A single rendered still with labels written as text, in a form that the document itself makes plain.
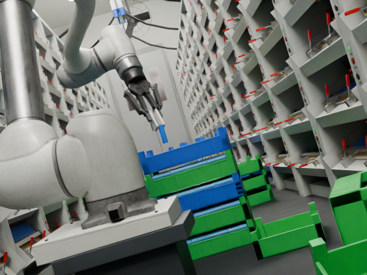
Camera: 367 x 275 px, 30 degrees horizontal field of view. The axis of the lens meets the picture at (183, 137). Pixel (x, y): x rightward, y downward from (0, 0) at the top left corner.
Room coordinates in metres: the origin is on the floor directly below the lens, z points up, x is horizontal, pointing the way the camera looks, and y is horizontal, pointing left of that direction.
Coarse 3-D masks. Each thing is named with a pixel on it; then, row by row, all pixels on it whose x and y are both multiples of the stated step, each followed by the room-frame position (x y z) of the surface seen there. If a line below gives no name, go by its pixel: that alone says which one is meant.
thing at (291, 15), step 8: (288, 0) 2.46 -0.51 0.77; (296, 0) 2.27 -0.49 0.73; (304, 0) 2.13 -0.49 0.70; (312, 0) 2.07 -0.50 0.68; (320, 0) 2.40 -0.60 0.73; (280, 8) 2.46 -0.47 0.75; (288, 8) 2.46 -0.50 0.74; (296, 8) 2.26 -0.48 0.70; (304, 8) 2.19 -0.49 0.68; (288, 16) 2.40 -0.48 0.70; (296, 16) 2.32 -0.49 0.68
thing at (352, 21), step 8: (360, 0) 1.76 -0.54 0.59; (352, 8) 1.76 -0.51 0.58; (344, 16) 1.76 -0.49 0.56; (352, 16) 1.76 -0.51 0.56; (360, 16) 1.76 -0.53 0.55; (352, 24) 1.76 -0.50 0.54; (360, 24) 1.67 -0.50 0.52; (352, 32) 1.76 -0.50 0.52; (360, 32) 1.71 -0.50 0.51; (360, 40) 1.75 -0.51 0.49
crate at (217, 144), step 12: (192, 144) 2.28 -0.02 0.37; (204, 144) 2.28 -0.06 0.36; (216, 144) 2.27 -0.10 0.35; (228, 144) 2.28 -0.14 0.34; (144, 156) 2.30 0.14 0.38; (156, 156) 2.29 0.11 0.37; (168, 156) 2.29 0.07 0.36; (180, 156) 2.28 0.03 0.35; (192, 156) 2.28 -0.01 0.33; (204, 156) 2.28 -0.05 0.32; (144, 168) 2.30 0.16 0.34; (156, 168) 2.29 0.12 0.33
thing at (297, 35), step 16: (272, 0) 2.55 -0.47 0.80; (304, 16) 2.46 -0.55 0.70; (320, 16) 2.46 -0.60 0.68; (288, 32) 2.46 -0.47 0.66; (304, 32) 2.46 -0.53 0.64; (336, 64) 2.46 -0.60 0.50; (304, 80) 2.46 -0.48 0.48; (320, 80) 2.46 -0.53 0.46; (336, 80) 2.46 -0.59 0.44; (320, 128) 2.46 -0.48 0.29; (336, 128) 2.46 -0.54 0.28; (352, 128) 2.46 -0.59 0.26; (336, 144) 2.46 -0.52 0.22; (336, 176) 2.46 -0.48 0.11
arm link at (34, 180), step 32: (0, 0) 1.87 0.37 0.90; (32, 0) 1.92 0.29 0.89; (0, 32) 1.85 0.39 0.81; (32, 32) 1.88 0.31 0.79; (0, 64) 1.84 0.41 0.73; (32, 64) 1.82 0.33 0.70; (32, 96) 1.78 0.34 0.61; (32, 128) 1.71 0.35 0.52; (0, 160) 1.69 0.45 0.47; (32, 160) 1.67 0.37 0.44; (0, 192) 1.68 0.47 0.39; (32, 192) 1.67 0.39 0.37; (64, 192) 1.68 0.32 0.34
